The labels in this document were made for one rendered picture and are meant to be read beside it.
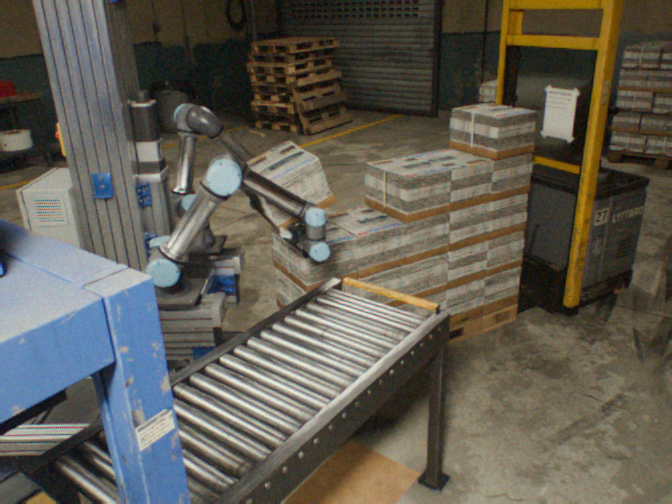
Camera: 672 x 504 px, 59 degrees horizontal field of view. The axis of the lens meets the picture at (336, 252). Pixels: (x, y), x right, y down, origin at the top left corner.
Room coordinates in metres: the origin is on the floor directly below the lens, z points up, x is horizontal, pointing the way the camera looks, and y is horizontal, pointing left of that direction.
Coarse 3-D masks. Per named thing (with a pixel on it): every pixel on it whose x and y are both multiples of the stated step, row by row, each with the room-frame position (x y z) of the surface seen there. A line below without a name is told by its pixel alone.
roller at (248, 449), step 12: (180, 408) 1.41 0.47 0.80; (192, 408) 1.41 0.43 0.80; (180, 420) 1.39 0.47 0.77; (192, 420) 1.37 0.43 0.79; (204, 420) 1.35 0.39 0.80; (204, 432) 1.33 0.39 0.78; (216, 432) 1.31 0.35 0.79; (228, 432) 1.30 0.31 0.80; (228, 444) 1.27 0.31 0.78; (240, 444) 1.25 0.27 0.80; (252, 444) 1.25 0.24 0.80; (252, 456) 1.22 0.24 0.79; (264, 456) 1.20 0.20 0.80
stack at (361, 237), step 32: (352, 224) 2.80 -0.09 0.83; (384, 224) 2.78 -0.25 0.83; (416, 224) 2.81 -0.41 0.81; (448, 224) 2.93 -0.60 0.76; (480, 224) 3.04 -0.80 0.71; (288, 256) 2.66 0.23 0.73; (352, 256) 2.62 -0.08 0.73; (384, 256) 2.71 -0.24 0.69; (448, 256) 2.92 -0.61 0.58; (480, 256) 3.05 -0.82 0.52; (288, 288) 2.68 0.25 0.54; (352, 288) 2.62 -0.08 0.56; (416, 288) 2.82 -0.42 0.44; (480, 288) 3.05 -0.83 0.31; (480, 320) 3.06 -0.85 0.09
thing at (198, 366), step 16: (320, 288) 2.15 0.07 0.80; (336, 288) 2.19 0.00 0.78; (288, 304) 2.03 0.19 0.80; (304, 304) 2.03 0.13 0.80; (272, 320) 1.91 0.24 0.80; (240, 336) 1.80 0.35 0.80; (256, 336) 1.82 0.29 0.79; (224, 352) 1.70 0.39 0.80; (192, 368) 1.61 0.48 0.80; (176, 384) 1.53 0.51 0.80; (80, 432) 1.32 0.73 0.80; (96, 432) 1.32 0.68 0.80; (64, 448) 1.26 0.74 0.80; (32, 464) 1.20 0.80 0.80; (48, 464) 1.20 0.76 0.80; (80, 464) 1.26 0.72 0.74; (48, 480) 1.19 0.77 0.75; (64, 480) 1.22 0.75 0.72
